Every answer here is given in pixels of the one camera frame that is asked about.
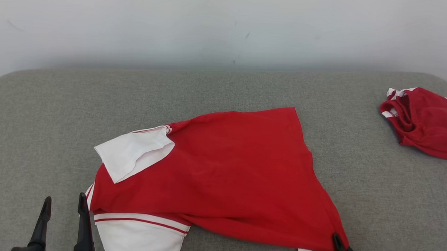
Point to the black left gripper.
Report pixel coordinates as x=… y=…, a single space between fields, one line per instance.
x=29 y=250

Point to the red and white shirt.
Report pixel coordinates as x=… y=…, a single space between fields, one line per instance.
x=236 y=172

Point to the red shorts with white stripes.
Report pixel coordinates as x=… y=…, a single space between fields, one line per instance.
x=430 y=121

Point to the grey fabric sofa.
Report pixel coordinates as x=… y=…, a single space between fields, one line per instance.
x=56 y=113

